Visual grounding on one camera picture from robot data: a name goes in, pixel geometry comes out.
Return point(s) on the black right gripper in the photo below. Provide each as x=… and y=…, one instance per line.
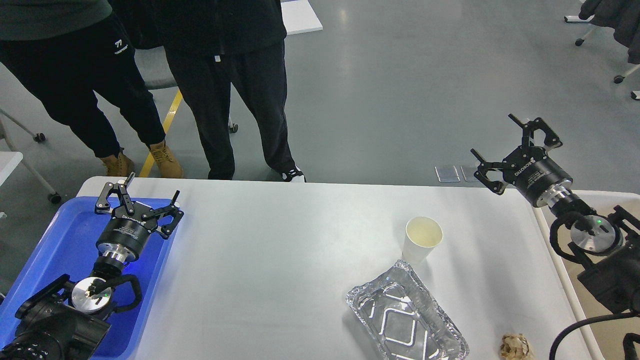
x=539, y=176

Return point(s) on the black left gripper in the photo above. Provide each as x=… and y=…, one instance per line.
x=131, y=224

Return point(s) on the white paper cup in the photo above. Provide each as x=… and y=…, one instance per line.
x=422, y=236

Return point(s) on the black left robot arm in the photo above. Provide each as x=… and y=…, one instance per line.
x=86, y=291

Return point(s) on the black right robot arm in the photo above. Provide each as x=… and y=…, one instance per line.
x=607, y=247

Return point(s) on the blue plastic tray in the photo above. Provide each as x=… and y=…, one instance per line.
x=69, y=247

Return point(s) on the clear floor plate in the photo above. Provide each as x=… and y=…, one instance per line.
x=447, y=174

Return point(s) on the white side table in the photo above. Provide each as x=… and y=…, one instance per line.
x=13, y=157

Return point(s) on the grey office chair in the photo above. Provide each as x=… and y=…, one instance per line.
x=154, y=68

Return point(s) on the person with tan boots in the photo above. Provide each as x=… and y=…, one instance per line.
x=66, y=53

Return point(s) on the crumpled brown paper ball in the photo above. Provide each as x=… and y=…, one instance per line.
x=515, y=346

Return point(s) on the person in black trousers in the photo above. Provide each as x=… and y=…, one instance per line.
x=213, y=46

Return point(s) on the beige plastic bin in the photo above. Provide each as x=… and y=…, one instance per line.
x=596, y=251

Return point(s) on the aluminium foil tray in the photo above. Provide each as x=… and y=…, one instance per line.
x=403, y=318

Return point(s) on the white board on floor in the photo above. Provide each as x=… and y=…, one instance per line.
x=299, y=17

